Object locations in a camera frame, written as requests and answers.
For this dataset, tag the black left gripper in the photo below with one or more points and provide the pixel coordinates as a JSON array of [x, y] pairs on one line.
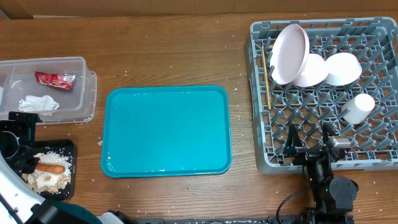
[[23, 123]]

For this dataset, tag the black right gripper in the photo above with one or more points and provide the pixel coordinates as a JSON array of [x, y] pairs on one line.
[[305, 154]]

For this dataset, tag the orange carrot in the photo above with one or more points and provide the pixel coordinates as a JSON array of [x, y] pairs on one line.
[[51, 168]]

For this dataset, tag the peanut shells and rice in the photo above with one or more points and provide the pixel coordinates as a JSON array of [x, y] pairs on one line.
[[40, 181]]

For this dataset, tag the white tissue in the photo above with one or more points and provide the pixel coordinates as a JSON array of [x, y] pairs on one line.
[[35, 103]]

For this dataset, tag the white plastic cup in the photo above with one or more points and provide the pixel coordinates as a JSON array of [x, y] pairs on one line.
[[359, 108]]

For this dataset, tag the small white plate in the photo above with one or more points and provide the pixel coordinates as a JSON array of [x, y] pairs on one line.
[[314, 72]]

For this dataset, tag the wooden chopstick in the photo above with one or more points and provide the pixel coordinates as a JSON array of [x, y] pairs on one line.
[[269, 104]]

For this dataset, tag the light green bowl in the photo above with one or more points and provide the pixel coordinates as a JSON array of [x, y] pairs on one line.
[[343, 68]]

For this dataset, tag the large pink plate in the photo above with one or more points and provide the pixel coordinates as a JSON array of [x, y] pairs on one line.
[[289, 54]]

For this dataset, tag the red snack wrapper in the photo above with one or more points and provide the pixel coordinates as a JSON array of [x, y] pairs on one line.
[[63, 81]]

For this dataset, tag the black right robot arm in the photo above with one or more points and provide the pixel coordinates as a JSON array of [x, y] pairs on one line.
[[333, 196]]

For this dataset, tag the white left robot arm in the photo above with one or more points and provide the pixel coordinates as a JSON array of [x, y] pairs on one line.
[[22, 203]]

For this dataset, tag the black food waste tray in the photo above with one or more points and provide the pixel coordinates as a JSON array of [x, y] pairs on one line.
[[64, 147]]

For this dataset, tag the clear plastic waste bin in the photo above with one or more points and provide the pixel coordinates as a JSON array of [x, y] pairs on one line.
[[76, 105]]

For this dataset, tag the teal plastic tray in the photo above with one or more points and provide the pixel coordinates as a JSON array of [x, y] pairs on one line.
[[166, 131]]

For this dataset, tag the black rail at table edge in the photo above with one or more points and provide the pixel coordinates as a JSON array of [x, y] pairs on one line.
[[268, 220]]

